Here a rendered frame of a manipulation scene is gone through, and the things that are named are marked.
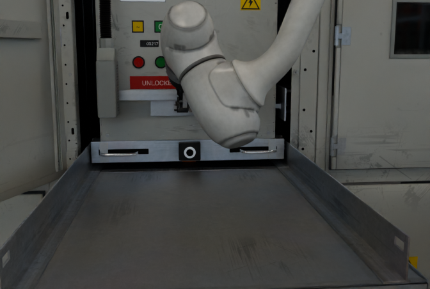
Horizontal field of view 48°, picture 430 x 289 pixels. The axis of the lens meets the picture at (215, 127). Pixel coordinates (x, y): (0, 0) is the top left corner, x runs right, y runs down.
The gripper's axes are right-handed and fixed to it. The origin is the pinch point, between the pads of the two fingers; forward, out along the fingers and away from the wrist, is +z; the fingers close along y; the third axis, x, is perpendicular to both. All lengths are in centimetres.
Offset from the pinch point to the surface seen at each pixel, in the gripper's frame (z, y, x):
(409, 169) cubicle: 12, 15, 65
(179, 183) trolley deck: 0.2, 21.2, -1.3
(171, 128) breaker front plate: 9.9, 2.7, -2.9
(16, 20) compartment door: -18.9, -13.0, -38.0
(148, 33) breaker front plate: -3.0, -19.7, -9.0
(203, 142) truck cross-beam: 10.7, 6.7, 6.0
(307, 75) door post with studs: -1.5, -7.9, 34.0
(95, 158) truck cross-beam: 13.0, 10.3, -23.8
